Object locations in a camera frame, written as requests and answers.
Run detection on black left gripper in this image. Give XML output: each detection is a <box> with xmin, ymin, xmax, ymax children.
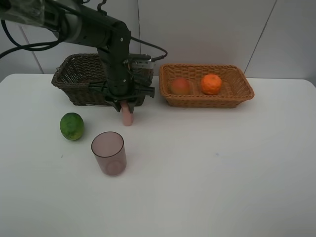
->
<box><xmin>88</xmin><ymin>60</ymin><xmax>155</xmax><ymax>114</ymax></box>

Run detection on pink bottle white cap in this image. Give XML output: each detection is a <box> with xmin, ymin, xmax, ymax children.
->
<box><xmin>120</xmin><ymin>102</ymin><xmax>134</xmax><ymax>126</ymax></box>

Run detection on translucent purple plastic cup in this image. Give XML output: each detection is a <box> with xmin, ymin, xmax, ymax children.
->
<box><xmin>91</xmin><ymin>131</ymin><xmax>127</xmax><ymax>176</ymax></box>

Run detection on red orange peach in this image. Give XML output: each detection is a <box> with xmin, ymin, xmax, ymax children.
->
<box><xmin>170</xmin><ymin>78</ymin><xmax>190</xmax><ymax>95</ymax></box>

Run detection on orange tangerine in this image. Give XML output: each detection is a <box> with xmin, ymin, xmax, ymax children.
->
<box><xmin>200</xmin><ymin>74</ymin><xmax>222</xmax><ymax>95</ymax></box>

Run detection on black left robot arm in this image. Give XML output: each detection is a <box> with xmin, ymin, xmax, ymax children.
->
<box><xmin>0</xmin><ymin>0</ymin><xmax>155</xmax><ymax>114</ymax></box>

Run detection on dark brown wicker basket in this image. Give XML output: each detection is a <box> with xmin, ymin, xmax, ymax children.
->
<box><xmin>51</xmin><ymin>53</ymin><xmax>155</xmax><ymax>107</ymax></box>

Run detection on green lime fruit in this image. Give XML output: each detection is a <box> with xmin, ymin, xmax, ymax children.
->
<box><xmin>60</xmin><ymin>113</ymin><xmax>84</xmax><ymax>141</ymax></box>

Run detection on orange wicker basket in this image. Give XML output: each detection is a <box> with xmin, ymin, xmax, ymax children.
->
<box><xmin>159</xmin><ymin>64</ymin><xmax>254</xmax><ymax>108</ymax></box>

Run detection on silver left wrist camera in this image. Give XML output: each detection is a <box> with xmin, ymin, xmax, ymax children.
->
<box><xmin>128</xmin><ymin>53</ymin><xmax>155</xmax><ymax>69</ymax></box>

